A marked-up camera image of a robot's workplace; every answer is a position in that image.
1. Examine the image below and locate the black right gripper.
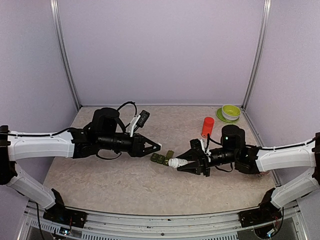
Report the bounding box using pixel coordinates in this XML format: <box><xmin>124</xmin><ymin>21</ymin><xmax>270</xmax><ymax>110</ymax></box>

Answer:
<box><xmin>176</xmin><ymin>147</ymin><xmax>238</xmax><ymax>178</ymax></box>

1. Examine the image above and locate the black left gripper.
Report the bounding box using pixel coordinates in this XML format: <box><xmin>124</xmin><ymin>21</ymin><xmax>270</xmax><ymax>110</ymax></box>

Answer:
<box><xmin>98</xmin><ymin>132</ymin><xmax>161</xmax><ymax>158</ymax></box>

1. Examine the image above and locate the green pill organizer box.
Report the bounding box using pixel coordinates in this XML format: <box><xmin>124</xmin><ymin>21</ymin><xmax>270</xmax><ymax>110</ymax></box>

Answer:
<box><xmin>150</xmin><ymin>150</ymin><xmax>175</xmax><ymax>166</ymax></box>

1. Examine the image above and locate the small white pill bottle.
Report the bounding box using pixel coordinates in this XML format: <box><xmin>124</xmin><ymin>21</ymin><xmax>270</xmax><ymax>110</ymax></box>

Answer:
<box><xmin>168</xmin><ymin>158</ymin><xmax>188</xmax><ymax>169</ymax></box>

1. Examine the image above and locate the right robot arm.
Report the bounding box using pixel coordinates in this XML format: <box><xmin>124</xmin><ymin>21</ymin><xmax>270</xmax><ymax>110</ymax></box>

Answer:
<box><xmin>168</xmin><ymin>124</ymin><xmax>320</xmax><ymax>222</ymax></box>

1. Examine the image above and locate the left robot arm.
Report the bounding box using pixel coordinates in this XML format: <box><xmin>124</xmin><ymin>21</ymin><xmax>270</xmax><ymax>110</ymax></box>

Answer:
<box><xmin>0</xmin><ymin>107</ymin><xmax>162</xmax><ymax>223</ymax></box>

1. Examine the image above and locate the orange pill bottle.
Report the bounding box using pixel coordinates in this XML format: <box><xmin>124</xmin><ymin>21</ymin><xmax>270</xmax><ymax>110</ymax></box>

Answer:
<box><xmin>201</xmin><ymin>116</ymin><xmax>215</xmax><ymax>138</ymax></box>

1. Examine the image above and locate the green plate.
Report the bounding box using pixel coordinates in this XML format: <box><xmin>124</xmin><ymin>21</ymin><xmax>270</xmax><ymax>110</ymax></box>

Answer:
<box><xmin>216</xmin><ymin>107</ymin><xmax>240</xmax><ymax>124</ymax></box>

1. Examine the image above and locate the white bowl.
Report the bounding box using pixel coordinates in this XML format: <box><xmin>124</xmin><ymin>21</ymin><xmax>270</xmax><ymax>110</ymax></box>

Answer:
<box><xmin>222</xmin><ymin>110</ymin><xmax>241</xmax><ymax>122</ymax></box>

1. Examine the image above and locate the lime green bowl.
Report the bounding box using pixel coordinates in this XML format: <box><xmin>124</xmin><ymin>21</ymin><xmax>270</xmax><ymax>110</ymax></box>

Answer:
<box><xmin>221</xmin><ymin>104</ymin><xmax>241</xmax><ymax>117</ymax></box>

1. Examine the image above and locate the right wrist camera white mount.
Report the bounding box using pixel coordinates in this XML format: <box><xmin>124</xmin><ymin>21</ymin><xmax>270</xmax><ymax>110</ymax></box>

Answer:
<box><xmin>189</xmin><ymin>138</ymin><xmax>210</xmax><ymax>156</ymax></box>

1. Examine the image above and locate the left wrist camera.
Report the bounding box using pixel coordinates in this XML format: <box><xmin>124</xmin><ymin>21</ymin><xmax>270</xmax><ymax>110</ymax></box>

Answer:
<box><xmin>128</xmin><ymin>110</ymin><xmax>150</xmax><ymax>137</ymax></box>

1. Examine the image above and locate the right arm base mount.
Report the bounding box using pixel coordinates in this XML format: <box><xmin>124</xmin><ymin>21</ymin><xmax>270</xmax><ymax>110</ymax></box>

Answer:
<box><xmin>238</xmin><ymin>187</ymin><xmax>283</xmax><ymax>228</ymax></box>

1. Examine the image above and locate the front aluminium rail base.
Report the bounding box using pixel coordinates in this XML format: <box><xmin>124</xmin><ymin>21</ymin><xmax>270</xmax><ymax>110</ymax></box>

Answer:
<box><xmin>15</xmin><ymin>201</ymin><xmax>309</xmax><ymax>240</ymax></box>

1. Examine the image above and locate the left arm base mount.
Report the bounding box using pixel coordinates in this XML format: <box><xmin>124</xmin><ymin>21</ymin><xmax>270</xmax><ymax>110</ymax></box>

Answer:
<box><xmin>43</xmin><ymin>188</ymin><xmax>88</xmax><ymax>229</ymax></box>

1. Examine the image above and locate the left aluminium frame post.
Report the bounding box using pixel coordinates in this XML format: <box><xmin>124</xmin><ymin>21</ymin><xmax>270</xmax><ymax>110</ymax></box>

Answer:
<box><xmin>50</xmin><ymin>0</ymin><xmax>82</xmax><ymax>112</ymax></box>

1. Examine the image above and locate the aluminium frame post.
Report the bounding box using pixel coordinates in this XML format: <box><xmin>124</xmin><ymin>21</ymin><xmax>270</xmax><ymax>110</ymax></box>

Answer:
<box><xmin>50</xmin><ymin>0</ymin><xmax>82</xmax><ymax>112</ymax></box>
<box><xmin>241</xmin><ymin>0</ymin><xmax>272</xmax><ymax>111</ymax></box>

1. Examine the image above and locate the right aluminium frame post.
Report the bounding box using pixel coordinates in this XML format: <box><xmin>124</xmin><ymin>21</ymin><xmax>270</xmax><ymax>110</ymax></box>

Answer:
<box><xmin>241</xmin><ymin>0</ymin><xmax>272</xmax><ymax>111</ymax></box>

